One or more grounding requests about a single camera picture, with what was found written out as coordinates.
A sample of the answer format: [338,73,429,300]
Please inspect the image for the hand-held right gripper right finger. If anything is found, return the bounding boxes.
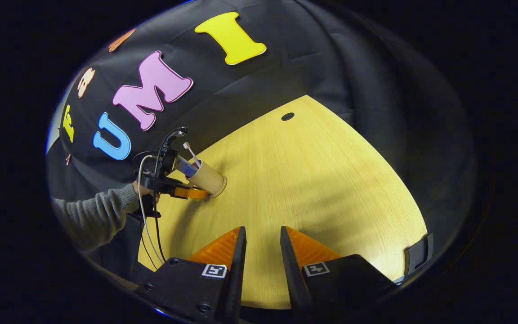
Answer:
[280,226,397,316]

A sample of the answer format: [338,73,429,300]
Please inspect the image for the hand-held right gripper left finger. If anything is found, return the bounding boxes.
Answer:
[134,226,247,323]

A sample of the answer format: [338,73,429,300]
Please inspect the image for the white toothpaste tube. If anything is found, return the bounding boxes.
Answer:
[175,155,199,179]

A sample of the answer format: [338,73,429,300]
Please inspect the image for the beige cup with wooden handle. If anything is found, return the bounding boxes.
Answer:
[186,159,226,198]

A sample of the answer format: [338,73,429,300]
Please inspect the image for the white toothbrush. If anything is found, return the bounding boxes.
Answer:
[183,142,201,168]

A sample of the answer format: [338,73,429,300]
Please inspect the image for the black backdrop cloth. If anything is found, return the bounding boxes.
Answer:
[47,0,476,252]

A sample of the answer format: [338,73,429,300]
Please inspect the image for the black cable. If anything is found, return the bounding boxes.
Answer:
[152,134,169,264]

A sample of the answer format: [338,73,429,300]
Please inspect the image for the black desk edge bracket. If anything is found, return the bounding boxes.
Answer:
[404,232,434,276]

